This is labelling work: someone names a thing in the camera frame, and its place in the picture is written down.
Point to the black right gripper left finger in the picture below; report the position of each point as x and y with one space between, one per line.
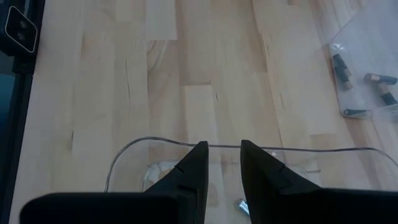
174 199

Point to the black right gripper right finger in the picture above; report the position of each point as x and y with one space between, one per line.
295 202

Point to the clear long plastic bin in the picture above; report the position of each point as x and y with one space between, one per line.
342 168

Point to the silver Energizer AA battery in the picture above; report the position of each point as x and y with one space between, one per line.
355 112

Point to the copper black Duracell battery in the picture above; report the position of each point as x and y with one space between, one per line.
381 79
388 96
345 81
339 62

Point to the clear square plastic bin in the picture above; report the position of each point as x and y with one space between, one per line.
370 46

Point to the black box with white outline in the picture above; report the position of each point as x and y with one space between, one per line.
20 29

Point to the black aluminium table frame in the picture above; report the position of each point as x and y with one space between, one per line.
15 109

